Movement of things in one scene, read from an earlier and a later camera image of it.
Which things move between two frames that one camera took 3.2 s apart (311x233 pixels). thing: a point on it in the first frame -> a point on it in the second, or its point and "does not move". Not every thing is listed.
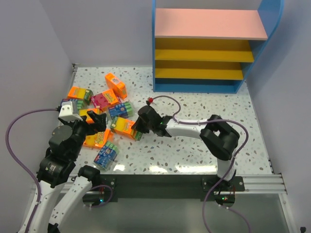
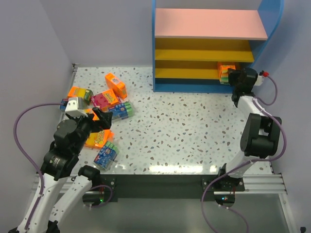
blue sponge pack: [123, 110] does not move
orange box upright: [116, 85] does not move
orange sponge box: [123, 126] -> [223, 67]
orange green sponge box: [76, 92] does not move
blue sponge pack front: [106, 155] does not move
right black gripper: [142, 123] -> [233, 76]
